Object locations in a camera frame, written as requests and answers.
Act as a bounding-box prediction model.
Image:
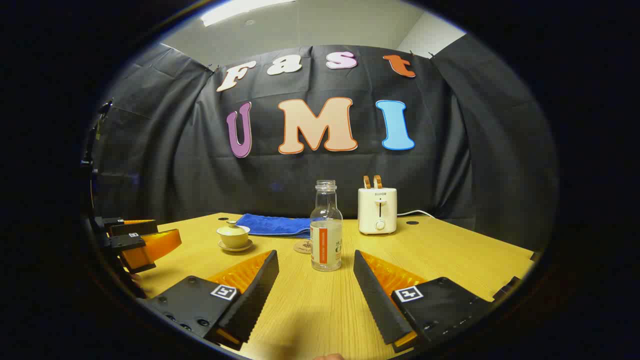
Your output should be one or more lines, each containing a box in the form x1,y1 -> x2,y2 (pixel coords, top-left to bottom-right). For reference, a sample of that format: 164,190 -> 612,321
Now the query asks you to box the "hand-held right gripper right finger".
352,249 -> 496,353

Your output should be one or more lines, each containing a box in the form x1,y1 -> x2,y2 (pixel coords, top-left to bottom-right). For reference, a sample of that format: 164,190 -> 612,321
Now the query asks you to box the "cream saucer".
218,239 -> 254,253

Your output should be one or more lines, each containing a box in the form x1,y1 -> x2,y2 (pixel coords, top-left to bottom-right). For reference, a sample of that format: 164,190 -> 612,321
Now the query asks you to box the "clear water bottle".
310,180 -> 344,272

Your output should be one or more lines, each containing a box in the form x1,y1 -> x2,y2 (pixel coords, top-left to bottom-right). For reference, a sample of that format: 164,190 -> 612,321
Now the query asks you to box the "blue towel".
236,213 -> 313,238

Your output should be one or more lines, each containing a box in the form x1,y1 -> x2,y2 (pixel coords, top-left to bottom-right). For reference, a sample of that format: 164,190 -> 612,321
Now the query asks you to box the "white toaster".
357,187 -> 398,236

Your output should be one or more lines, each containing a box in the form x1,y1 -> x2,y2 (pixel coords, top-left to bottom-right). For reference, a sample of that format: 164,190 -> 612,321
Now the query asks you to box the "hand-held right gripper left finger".
137,249 -> 281,351

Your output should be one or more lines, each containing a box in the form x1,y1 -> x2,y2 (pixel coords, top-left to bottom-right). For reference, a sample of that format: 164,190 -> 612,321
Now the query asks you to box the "cream teacup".
216,226 -> 251,249

